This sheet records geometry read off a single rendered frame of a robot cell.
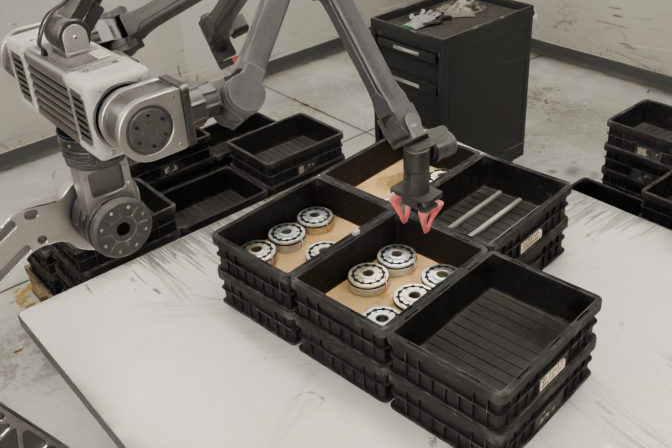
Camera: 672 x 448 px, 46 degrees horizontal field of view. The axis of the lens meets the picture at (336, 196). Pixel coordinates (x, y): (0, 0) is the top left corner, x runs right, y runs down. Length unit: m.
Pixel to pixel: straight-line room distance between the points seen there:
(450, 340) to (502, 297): 0.21
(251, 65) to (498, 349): 0.83
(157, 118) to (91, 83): 0.13
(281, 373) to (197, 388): 0.20
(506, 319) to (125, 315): 1.02
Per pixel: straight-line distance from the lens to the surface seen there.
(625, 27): 5.33
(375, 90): 1.70
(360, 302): 1.95
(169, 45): 5.06
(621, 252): 2.41
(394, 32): 3.57
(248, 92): 1.51
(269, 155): 3.38
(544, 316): 1.93
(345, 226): 2.23
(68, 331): 2.25
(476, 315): 1.92
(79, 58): 1.61
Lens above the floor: 2.04
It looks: 31 degrees down
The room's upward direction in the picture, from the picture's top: 4 degrees counter-clockwise
